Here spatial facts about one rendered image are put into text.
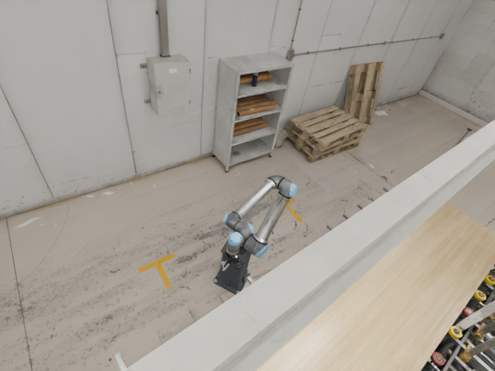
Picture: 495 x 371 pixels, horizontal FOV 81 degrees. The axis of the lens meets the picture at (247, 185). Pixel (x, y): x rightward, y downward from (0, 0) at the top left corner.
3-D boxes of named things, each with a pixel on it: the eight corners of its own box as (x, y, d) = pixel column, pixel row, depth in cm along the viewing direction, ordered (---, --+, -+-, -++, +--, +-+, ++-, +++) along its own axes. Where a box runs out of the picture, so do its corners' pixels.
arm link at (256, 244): (249, 246, 269) (286, 176, 248) (264, 257, 263) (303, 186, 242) (241, 249, 256) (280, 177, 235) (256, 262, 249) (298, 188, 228)
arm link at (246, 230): (243, 217, 212) (232, 227, 204) (255, 226, 207) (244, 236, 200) (241, 225, 218) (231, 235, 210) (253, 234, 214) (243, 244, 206)
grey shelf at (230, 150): (211, 155, 463) (218, 57, 357) (256, 142, 507) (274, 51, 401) (226, 172, 439) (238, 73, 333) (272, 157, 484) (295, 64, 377)
